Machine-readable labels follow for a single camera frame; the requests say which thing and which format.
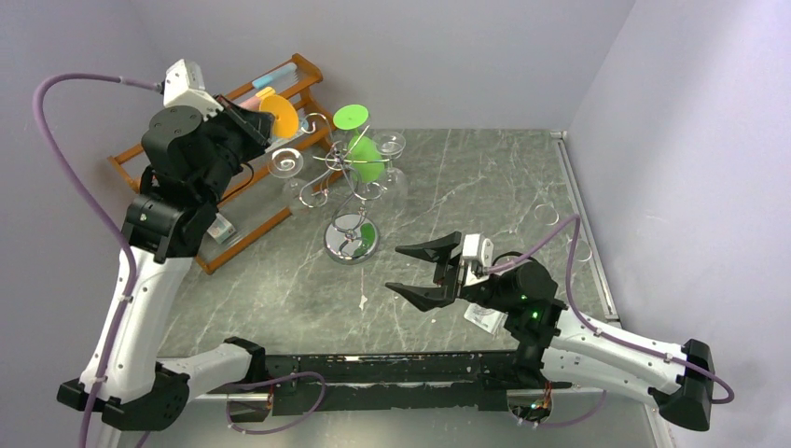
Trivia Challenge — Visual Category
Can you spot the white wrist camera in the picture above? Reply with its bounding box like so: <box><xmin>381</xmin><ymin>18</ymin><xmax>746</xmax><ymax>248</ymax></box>
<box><xmin>163</xmin><ymin>59</ymin><xmax>224</xmax><ymax>120</ymax></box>
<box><xmin>460</xmin><ymin>233</ymin><xmax>493</xmax><ymax>287</ymax></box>

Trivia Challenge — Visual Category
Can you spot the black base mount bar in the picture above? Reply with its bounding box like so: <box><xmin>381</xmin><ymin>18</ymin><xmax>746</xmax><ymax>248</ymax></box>
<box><xmin>222</xmin><ymin>349</ymin><xmax>570</xmax><ymax>416</ymax></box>

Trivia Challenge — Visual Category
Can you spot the small teal white box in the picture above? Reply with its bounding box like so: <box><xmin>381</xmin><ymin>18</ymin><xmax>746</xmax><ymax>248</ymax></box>
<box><xmin>206</xmin><ymin>213</ymin><xmax>237</xmax><ymax>245</ymax></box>

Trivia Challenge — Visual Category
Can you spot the orange plastic wine glass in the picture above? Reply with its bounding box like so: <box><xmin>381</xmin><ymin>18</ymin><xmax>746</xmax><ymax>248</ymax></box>
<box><xmin>259</xmin><ymin>94</ymin><xmax>299</xmax><ymax>137</ymax></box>

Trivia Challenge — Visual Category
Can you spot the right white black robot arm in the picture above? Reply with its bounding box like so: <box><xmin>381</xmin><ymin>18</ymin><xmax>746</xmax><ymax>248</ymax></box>
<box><xmin>386</xmin><ymin>231</ymin><xmax>715</xmax><ymax>431</ymax></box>

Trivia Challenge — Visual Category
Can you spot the blue white packaged item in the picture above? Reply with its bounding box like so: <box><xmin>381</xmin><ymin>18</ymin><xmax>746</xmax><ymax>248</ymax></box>
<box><xmin>265</xmin><ymin>118</ymin><xmax>307</xmax><ymax>153</ymax></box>

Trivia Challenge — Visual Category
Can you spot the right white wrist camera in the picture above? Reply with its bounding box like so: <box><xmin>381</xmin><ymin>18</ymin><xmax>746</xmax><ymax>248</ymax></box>
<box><xmin>460</xmin><ymin>233</ymin><xmax>493</xmax><ymax>287</ymax></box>

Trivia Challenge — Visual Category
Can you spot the blue marker pen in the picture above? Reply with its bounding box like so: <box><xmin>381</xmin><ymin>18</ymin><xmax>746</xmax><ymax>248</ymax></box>
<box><xmin>252</xmin><ymin>63</ymin><xmax>298</xmax><ymax>90</ymax></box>

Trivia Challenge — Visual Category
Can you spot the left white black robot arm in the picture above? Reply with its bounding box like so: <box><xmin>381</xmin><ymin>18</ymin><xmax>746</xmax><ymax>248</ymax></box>
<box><xmin>57</xmin><ymin>98</ymin><xmax>276</xmax><ymax>431</ymax></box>

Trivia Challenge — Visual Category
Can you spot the white packaged ruler card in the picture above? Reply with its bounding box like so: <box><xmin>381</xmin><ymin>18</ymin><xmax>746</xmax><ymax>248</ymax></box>
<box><xmin>464</xmin><ymin>304</ymin><xmax>507</xmax><ymax>335</ymax></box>

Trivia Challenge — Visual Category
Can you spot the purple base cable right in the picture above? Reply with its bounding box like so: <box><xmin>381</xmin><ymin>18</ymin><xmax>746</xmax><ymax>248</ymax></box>
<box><xmin>516</xmin><ymin>385</ymin><xmax>610</xmax><ymax>431</ymax></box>

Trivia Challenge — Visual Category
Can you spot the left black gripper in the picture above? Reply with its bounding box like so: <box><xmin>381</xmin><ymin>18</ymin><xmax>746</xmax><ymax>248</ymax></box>
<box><xmin>202</xmin><ymin>93</ymin><xmax>280</xmax><ymax>206</ymax></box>

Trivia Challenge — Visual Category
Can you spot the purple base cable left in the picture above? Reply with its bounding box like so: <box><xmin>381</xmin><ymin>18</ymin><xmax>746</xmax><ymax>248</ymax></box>
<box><xmin>225</xmin><ymin>371</ymin><xmax>327</xmax><ymax>436</ymax></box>

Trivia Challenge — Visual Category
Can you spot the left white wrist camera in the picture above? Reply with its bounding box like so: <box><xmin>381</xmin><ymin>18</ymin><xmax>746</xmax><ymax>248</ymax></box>
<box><xmin>163</xmin><ymin>59</ymin><xmax>224</xmax><ymax>120</ymax></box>

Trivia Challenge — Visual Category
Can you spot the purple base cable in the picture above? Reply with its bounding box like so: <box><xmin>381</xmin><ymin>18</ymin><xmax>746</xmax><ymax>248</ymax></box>
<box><xmin>225</xmin><ymin>371</ymin><xmax>327</xmax><ymax>436</ymax></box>
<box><xmin>516</xmin><ymin>385</ymin><xmax>610</xmax><ymax>431</ymax></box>

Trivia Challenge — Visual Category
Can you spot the clear wine glass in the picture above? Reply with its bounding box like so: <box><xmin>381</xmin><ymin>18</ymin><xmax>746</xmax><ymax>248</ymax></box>
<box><xmin>267</xmin><ymin>147</ymin><xmax>311</xmax><ymax>215</ymax></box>
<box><xmin>373</xmin><ymin>131</ymin><xmax>409</xmax><ymax>200</ymax></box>

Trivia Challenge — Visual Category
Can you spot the green plastic wine glass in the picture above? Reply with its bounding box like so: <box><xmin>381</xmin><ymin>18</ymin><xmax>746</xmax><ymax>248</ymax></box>
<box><xmin>332</xmin><ymin>104</ymin><xmax>385</xmax><ymax>183</ymax></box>

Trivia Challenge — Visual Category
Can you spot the chrome wine glass rack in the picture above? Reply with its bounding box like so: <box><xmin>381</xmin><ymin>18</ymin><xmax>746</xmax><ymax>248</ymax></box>
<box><xmin>298</xmin><ymin>112</ymin><xmax>383</xmax><ymax>265</ymax></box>

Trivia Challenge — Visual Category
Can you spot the pink yellow marker pen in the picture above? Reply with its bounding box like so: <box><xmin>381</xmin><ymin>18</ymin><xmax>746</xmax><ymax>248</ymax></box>
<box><xmin>238</xmin><ymin>87</ymin><xmax>276</xmax><ymax>111</ymax></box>

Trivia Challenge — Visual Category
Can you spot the wooden shelf rack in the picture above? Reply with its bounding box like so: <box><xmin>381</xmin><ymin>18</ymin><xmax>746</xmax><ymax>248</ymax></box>
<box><xmin>111</xmin><ymin>54</ymin><xmax>331</xmax><ymax>273</ymax></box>

